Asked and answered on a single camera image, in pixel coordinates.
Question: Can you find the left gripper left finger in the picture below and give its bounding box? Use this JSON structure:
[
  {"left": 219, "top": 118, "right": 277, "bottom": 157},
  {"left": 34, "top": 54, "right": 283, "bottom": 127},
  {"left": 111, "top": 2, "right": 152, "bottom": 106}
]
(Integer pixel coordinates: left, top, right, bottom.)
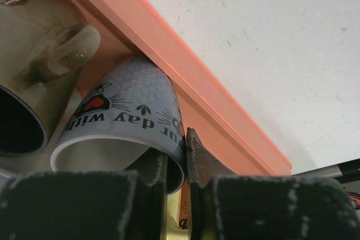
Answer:
[{"left": 1, "top": 151, "right": 168, "bottom": 239}]

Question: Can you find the yellow mug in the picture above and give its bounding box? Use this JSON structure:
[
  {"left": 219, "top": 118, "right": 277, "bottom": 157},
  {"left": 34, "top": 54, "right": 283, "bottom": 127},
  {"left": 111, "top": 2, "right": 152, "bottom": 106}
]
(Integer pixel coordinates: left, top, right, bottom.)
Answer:
[{"left": 166, "top": 181, "right": 190, "bottom": 240}]

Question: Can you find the salmon plastic tray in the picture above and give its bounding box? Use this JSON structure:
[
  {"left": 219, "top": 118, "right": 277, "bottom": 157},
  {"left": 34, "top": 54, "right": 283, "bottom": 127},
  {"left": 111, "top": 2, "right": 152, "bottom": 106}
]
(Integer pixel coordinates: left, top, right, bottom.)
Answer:
[{"left": 71, "top": 0, "right": 291, "bottom": 175}]

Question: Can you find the grey mug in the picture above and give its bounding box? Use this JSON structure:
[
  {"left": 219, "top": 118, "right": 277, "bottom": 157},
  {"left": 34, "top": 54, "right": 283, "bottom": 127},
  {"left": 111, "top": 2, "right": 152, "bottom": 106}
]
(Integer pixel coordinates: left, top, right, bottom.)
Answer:
[{"left": 50, "top": 55, "right": 186, "bottom": 194}]

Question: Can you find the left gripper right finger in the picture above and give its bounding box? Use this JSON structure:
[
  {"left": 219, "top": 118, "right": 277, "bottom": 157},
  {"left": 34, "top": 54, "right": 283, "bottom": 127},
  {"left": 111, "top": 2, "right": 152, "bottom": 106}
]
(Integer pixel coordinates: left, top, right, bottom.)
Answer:
[{"left": 186, "top": 128, "right": 359, "bottom": 239}]

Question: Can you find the dark brown mug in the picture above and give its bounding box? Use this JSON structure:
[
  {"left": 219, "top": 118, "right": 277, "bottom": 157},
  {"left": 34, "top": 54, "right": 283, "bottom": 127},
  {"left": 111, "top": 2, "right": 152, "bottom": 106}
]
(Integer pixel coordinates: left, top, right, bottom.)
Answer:
[{"left": 1, "top": 0, "right": 101, "bottom": 156}]

